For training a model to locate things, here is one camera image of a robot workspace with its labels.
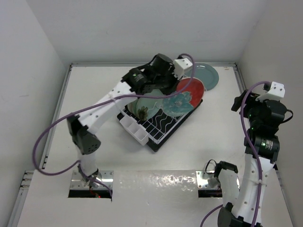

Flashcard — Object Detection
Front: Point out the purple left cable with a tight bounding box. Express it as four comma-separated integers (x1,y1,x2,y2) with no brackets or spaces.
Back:
32,53,196,197

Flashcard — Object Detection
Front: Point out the green plate with flower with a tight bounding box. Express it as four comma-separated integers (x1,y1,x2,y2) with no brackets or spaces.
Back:
131,98,140,116
136,89,164,121

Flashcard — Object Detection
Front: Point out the white wire dish rack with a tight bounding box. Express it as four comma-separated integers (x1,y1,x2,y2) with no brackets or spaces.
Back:
117,78,207,144

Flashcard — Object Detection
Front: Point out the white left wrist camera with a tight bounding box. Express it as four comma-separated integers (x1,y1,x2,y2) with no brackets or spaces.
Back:
173,58,193,78

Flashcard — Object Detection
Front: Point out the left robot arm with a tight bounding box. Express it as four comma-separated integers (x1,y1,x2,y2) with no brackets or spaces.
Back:
67,53,193,185

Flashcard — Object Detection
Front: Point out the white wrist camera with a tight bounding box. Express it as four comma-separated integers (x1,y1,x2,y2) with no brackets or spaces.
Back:
173,58,193,78
256,81,285,102

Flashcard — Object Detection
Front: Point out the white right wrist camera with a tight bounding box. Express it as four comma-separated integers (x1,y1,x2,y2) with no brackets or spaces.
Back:
256,81,285,102

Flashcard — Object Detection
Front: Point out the black drip tray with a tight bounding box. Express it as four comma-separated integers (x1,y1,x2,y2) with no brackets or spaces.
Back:
117,99,203,152

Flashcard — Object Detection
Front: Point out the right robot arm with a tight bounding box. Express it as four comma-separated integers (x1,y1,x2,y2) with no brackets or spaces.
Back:
209,91,289,227

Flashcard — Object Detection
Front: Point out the red and teal plate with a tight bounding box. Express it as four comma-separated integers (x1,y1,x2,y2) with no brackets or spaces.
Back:
162,78,205,117

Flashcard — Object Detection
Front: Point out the plain teal plate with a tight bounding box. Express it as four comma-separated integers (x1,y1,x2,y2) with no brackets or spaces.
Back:
194,63,219,91

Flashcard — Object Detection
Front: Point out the cream plate with branch design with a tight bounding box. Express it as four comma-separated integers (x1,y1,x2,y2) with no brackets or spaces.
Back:
127,102,133,113

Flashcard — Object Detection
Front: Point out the white cutlery holder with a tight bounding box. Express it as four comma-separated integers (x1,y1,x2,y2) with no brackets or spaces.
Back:
119,115,149,146

